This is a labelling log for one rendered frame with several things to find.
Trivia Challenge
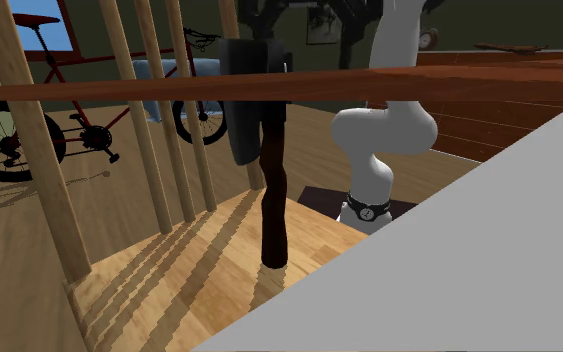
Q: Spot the red-brown wooden table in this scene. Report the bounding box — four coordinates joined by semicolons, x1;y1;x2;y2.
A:
0;50;563;270

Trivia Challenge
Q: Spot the grey flat slab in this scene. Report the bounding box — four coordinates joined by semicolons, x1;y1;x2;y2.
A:
190;100;563;352

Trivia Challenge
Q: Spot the round brown clock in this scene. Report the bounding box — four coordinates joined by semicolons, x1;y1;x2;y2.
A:
418;27;441;51

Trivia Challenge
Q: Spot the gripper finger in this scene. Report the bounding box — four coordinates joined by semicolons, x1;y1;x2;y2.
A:
330;0;386;70
236;0;293;41

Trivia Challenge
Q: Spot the long brown wooden thing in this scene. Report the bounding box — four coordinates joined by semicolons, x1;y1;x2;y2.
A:
473;42;549;55

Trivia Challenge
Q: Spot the red bicycle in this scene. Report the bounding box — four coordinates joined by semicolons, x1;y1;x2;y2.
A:
0;12;229;184

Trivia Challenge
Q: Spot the light wooden spindle chair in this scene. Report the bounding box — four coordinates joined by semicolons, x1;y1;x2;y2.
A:
0;0;371;352

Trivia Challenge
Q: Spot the blue sofa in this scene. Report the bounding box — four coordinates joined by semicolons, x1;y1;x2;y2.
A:
132;58;227;123

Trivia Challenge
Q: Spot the window with red frame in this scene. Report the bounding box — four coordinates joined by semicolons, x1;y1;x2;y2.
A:
6;0;83;63

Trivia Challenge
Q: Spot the dark framed wall picture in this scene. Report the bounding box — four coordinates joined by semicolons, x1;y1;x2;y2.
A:
306;3;342;46

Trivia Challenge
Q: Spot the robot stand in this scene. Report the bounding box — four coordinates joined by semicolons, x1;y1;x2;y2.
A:
296;185;420;223

